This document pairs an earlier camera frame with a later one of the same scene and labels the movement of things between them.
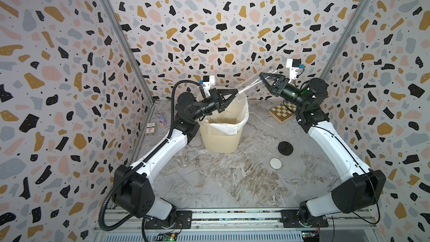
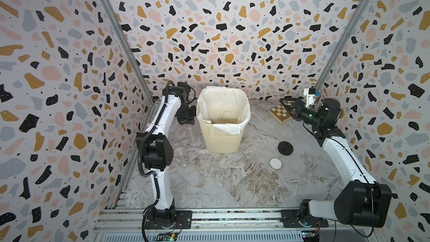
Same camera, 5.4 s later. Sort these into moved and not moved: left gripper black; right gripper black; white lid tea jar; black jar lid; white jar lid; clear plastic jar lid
Moved: right gripper black; left gripper black
Not moved: black jar lid; white jar lid; white lid tea jar; clear plastic jar lid
